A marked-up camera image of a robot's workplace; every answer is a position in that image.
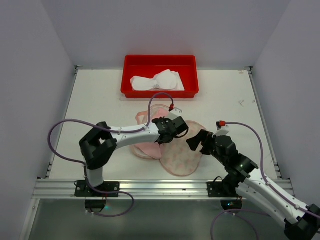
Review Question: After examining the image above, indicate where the floral mesh laundry bag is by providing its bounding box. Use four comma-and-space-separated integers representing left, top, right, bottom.
130, 120, 206, 177

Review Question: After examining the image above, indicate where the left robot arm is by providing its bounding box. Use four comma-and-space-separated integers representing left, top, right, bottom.
79, 115, 189, 187

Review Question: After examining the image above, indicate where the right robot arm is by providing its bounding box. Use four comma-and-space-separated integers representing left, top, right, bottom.
186, 130, 320, 240

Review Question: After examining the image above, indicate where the red plastic tray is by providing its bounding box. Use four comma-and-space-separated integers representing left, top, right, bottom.
120, 55, 199, 98

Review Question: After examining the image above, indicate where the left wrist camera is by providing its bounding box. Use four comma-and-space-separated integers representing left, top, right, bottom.
166, 107, 183, 120

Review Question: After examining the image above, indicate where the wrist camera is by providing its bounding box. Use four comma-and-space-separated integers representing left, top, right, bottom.
166, 107, 183, 120
214, 120, 230, 137

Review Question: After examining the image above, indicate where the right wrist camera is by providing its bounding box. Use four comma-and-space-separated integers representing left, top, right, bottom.
214, 120, 230, 137

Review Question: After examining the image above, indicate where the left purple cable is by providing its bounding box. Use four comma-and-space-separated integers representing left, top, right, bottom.
47, 92, 176, 217

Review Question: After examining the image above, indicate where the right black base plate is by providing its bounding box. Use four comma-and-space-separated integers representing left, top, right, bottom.
206, 176, 242, 199

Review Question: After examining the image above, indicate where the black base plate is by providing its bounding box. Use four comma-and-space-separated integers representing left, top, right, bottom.
73, 180, 120, 198
206, 176, 242, 199

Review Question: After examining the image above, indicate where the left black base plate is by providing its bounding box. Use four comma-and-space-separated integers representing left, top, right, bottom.
73, 180, 120, 198

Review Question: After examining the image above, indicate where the aluminium mounting rail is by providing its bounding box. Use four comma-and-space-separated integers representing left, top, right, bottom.
32, 177, 293, 201

